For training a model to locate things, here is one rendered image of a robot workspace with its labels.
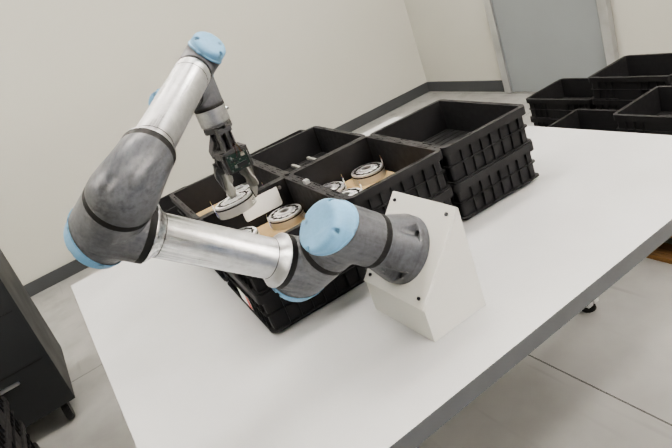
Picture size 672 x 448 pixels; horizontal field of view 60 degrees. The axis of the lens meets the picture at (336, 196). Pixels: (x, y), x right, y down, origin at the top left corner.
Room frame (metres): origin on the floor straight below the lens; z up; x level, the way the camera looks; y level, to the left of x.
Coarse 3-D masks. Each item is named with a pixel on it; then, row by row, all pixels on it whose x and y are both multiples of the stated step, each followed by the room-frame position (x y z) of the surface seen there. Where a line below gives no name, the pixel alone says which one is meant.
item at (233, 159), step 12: (204, 132) 1.41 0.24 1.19; (216, 132) 1.38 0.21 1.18; (228, 132) 1.41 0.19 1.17; (228, 144) 1.39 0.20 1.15; (240, 144) 1.41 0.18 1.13; (216, 156) 1.40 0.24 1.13; (228, 156) 1.38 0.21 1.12; (240, 156) 1.39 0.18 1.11; (228, 168) 1.38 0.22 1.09; (240, 168) 1.38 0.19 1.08
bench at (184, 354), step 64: (576, 192) 1.39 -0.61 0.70; (640, 192) 1.27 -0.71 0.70; (512, 256) 1.20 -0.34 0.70; (576, 256) 1.11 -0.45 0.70; (640, 256) 1.07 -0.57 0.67; (128, 320) 1.61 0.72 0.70; (192, 320) 1.46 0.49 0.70; (256, 320) 1.34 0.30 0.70; (320, 320) 1.23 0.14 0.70; (384, 320) 1.13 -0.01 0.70; (512, 320) 0.98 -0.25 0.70; (128, 384) 1.26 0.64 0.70; (192, 384) 1.16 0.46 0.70; (256, 384) 1.07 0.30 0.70; (320, 384) 1.00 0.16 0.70; (384, 384) 0.93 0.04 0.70; (448, 384) 0.87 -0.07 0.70
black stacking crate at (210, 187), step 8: (256, 168) 1.92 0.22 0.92; (240, 176) 2.04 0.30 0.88; (256, 176) 1.96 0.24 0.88; (264, 176) 1.87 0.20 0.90; (272, 176) 1.78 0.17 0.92; (200, 184) 1.99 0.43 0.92; (208, 184) 2.00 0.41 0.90; (216, 184) 2.01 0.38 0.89; (240, 184) 2.04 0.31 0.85; (184, 192) 1.97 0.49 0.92; (192, 192) 1.98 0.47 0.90; (200, 192) 1.99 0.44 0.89; (208, 192) 2.00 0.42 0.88; (216, 192) 2.00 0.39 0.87; (224, 192) 2.01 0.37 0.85; (184, 200) 1.96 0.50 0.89; (192, 200) 1.97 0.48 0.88; (200, 200) 1.98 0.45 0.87; (208, 200) 1.99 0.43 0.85; (216, 200) 2.00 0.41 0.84; (192, 208) 1.97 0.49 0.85; (200, 208) 1.98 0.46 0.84; (184, 216) 1.85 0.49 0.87
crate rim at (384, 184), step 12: (348, 144) 1.78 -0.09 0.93; (396, 144) 1.62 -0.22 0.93; (408, 144) 1.57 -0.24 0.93; (324, 156) 1.74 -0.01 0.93; (432, 156) 1.42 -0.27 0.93; (300, 168) 1.71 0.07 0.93; (408, 168) 1.39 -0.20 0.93; (420, 168) 1.40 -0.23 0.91; (300, 180) 1.60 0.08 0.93; (384, 180) 1.37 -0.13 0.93; (396, 180) 1.38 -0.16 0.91; (336, 192) 1.41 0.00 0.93; (360, 192) 1.34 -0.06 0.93; (372, 192) 1.35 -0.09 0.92
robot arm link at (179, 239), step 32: (96, 224) 0.91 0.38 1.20; (160, 224) 0.98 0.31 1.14; (192, 224) 1.03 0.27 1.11; (96, 256) 0.95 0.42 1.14; (128, 256) 0.96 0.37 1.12; (160, 256) 0.99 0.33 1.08; (192, 256) 1.00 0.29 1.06; (224, 256) 1.02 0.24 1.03; (256, 256) 1.05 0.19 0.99; (288, 256) 1.07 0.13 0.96; (288, 288) 1.07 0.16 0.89; (320, 288) 1.09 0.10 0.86
